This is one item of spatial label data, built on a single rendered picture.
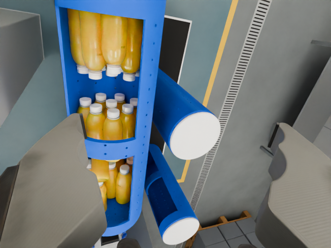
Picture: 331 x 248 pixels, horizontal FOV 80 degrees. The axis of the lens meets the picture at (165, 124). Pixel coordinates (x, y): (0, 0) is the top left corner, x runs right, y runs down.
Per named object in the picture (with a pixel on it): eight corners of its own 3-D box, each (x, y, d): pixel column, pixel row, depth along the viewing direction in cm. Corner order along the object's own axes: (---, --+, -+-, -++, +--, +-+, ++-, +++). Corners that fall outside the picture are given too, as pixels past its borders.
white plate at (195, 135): (159, 140, 91) (158, 139, 92) (188, 168, 108) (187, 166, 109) (206, 101, 89) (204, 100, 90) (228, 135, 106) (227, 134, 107)
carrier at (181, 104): (123, 79, 162) (145, 102, 179) (157, 139, 92) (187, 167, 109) (150, 56, 160) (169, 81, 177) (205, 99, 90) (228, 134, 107)
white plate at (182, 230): (204, 215, 138) (203, 213, 139) (167, 223, 127) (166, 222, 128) (193, 239, 151) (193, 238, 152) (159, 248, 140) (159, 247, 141)
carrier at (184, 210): (162, 142, 209) (135, 143, 198) (203, 213, 139) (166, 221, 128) (157, 163, 222) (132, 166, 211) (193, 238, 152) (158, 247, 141)
